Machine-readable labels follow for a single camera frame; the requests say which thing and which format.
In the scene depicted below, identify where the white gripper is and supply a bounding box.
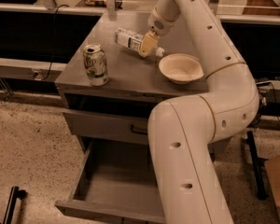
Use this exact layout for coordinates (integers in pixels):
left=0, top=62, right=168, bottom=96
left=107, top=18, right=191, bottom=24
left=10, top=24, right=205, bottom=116
left=138, top=7, right=175, bottom=57

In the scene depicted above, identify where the clear plastic water bottle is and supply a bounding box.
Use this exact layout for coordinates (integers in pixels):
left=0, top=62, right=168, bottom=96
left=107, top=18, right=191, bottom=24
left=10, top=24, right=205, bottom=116
left=115, top=27, right=165, bottom=57

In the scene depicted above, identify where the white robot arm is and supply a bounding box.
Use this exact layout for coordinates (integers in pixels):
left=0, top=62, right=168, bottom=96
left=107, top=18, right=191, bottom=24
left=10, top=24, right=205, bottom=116
left=147, top=0, right=259, bottom=224

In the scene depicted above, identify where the closed grey upper drawer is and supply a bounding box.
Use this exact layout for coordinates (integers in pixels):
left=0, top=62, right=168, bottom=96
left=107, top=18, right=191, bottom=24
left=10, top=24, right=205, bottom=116
left=63, top=109, right=148, bottom=145

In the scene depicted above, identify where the open grey lower drawer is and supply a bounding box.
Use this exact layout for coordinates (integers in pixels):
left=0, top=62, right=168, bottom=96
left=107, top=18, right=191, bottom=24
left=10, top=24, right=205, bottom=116
left=55, top=140, right=165, bottom=224

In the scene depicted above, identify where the grey drawer cabinet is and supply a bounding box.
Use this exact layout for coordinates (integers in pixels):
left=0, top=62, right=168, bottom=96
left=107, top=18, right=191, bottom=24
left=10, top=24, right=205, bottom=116
left=54, top=10, right=232, bottom=224

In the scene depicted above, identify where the white paper bowl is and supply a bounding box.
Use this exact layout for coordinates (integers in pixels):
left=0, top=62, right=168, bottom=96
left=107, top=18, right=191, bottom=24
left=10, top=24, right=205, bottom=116
left=159, top=53, right=203, bottom=85

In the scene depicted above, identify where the green soda can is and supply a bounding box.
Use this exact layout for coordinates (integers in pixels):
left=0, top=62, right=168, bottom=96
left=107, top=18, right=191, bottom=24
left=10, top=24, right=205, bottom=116
left=83, top=44, right=108, bottom=86

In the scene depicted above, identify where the black drawer handle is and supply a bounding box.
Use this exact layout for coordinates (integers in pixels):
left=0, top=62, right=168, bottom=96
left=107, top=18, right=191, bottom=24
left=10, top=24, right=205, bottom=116
left=130, top=125, right=147, bottom=135

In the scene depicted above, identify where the black power cable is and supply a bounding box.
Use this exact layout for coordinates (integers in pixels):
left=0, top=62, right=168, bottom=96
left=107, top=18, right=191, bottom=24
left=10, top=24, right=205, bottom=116
left=36, top=4, right=71, bottom=82

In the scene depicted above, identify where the black handle bottom left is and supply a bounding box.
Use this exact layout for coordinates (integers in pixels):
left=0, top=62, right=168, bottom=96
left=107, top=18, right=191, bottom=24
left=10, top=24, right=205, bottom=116
left=3, top=186, right=27, bottom=224

